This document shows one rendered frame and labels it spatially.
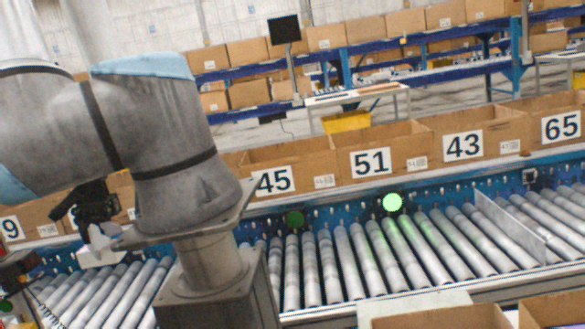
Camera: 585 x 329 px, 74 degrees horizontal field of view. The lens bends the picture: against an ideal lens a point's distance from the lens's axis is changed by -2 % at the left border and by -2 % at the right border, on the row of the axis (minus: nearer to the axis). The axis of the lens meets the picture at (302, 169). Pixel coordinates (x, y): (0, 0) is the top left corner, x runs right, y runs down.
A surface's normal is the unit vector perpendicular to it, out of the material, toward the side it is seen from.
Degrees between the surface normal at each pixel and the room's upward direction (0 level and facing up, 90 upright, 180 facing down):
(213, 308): 90
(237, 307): 90
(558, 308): 89
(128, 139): 107
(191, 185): 68
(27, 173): 111
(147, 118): 91
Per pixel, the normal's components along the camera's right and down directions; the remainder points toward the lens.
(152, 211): -0.39, 0.02
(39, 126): 0.34, -0.15
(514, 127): 0.04, 0.29
